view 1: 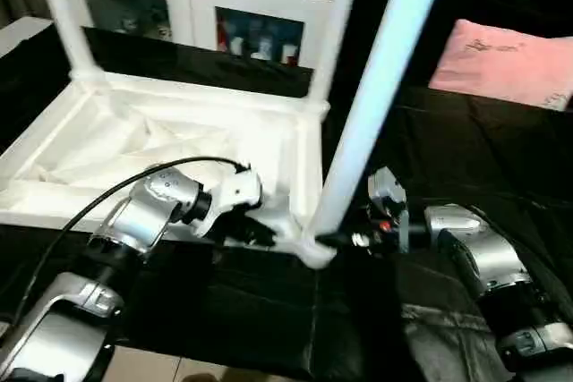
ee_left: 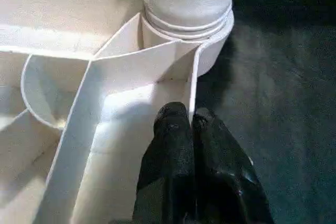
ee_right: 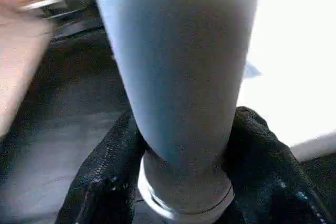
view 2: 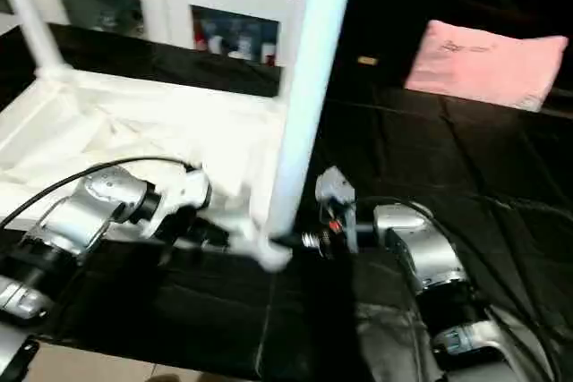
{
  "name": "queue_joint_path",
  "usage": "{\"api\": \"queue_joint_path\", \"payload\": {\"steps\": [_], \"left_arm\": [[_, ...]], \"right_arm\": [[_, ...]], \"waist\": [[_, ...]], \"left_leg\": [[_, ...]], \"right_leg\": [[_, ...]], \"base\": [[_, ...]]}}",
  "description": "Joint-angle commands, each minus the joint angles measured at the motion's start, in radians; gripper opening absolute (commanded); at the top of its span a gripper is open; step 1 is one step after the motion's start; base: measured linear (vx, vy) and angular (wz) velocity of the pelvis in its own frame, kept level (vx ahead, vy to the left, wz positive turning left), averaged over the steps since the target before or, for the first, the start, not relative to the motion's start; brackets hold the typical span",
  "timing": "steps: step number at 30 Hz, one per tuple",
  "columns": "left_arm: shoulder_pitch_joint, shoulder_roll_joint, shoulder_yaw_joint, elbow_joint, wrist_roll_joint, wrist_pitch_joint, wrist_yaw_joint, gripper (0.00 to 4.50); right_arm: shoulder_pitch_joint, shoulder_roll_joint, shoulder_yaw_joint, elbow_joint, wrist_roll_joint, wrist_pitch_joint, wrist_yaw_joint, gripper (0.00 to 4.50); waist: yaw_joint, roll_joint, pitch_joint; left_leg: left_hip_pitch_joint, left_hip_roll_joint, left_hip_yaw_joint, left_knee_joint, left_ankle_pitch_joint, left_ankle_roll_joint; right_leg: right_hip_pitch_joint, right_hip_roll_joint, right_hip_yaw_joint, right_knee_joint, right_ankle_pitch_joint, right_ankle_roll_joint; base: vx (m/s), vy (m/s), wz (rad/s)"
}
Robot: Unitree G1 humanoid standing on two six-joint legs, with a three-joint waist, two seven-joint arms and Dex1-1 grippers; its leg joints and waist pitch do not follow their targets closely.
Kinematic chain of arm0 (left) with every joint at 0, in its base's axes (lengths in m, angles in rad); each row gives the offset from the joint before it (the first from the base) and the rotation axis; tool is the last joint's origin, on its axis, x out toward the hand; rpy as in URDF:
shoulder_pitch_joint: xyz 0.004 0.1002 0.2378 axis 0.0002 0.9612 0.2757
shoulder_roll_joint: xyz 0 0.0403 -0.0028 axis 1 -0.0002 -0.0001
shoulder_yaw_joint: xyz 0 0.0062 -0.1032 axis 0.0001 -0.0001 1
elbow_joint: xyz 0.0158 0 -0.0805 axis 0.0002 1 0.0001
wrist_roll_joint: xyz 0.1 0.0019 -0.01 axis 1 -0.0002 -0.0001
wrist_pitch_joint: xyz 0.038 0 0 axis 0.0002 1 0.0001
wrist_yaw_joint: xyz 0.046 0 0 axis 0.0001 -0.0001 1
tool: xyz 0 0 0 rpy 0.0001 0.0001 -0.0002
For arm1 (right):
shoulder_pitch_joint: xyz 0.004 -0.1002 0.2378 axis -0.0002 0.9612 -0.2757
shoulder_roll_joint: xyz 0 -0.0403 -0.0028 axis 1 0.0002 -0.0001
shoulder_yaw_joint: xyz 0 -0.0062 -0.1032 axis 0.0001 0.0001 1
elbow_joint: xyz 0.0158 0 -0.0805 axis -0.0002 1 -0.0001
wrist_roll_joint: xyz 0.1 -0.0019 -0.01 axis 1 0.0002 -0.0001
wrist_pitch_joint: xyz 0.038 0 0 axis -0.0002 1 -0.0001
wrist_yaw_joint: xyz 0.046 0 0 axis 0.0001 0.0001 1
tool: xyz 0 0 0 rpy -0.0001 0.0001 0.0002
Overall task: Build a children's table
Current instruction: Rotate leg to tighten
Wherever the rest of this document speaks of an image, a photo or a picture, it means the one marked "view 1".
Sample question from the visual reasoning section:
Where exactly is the white plastic table leg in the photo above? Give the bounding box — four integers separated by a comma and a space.
307, 0, 366, 120
30, 0, 110, 95
304, 0, 454, 258

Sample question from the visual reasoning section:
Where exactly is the black work mat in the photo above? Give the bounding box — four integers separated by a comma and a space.
0, 20, 573, 378

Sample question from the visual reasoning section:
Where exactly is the pink pillow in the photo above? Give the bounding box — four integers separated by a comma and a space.
428, 19, 573, 113

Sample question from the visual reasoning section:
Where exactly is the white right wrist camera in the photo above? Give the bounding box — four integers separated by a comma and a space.
367, 166, 409, 222

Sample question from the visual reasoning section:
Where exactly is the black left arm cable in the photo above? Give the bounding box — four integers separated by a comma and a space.
0, 157, 252, 329

